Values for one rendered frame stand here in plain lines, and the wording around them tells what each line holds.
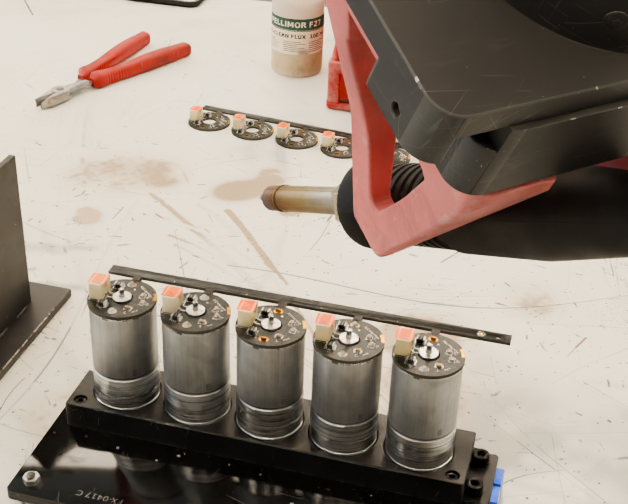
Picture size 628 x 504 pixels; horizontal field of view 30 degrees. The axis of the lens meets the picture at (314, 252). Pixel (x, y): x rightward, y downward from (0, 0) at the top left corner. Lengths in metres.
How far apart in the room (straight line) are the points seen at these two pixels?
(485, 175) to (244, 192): 0.42
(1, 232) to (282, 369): 0.15
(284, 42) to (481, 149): 0.56
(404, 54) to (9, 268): 0.34
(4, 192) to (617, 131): 0.32
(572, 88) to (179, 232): 0.40
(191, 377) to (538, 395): 0.15
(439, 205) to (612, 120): 0.04
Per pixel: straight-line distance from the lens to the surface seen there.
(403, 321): 0.42
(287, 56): 0.76
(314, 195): 0.33
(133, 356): 0.43
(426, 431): 0.41
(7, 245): 0.51
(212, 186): 0.63
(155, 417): 0.44
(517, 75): 0.20
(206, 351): 0.41
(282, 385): 0.41
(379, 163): 0.28
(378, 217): 0.28
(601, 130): 0.22
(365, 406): 0.41
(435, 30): 0.20
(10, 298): 0.52
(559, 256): 0.24
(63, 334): 0.52
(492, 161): 0.20
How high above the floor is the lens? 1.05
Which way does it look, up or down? 31 degrees down
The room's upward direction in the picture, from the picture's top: 2 degrees clockwise
